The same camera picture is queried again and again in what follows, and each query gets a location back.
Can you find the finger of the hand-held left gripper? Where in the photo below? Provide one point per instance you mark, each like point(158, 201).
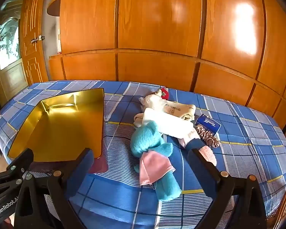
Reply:
point(23, 158)

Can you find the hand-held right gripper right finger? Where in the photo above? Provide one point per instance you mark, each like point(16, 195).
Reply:
point(200, 169)

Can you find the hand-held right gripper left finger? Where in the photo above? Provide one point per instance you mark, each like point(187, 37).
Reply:
point(84, 162)

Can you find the pink and navy sock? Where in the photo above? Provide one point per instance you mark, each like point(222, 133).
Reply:
point(196, 145)

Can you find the gold rectangular box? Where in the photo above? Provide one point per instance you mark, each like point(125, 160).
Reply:
point(62, 124)

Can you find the pink cloth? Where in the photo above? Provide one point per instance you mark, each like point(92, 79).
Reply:
point(155, 168)

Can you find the blue tissue pack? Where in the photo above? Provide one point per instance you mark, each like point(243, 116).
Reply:
point(208, 122)

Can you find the white wet wipes pack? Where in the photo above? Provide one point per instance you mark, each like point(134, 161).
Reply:
point(166, 124)

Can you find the teal teddy bear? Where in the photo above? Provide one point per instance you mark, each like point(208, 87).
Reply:
point(145, 138)

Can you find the beige printed sock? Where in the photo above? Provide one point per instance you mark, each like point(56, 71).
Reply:
point(181, 108)

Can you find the red plush toy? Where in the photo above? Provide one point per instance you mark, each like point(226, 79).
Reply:
point(165, 94)

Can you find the white plastic bag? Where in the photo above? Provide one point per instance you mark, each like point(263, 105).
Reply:
point(152, 101)

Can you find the blue plaid bed sheet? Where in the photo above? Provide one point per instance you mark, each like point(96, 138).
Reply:
point(240, 136)

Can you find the glass panel door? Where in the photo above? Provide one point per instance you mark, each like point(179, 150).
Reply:
point(9, 40)

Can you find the metal door knob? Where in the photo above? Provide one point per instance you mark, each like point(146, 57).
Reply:
point(37, 39)

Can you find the wooden door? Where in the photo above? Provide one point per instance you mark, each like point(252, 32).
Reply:
point(33, 16)

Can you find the wooden wardrobe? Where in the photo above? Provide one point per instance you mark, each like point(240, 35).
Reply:
point(157, 28)

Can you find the rounded wooden corner shelf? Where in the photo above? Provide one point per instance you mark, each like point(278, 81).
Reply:
point(54, 7)

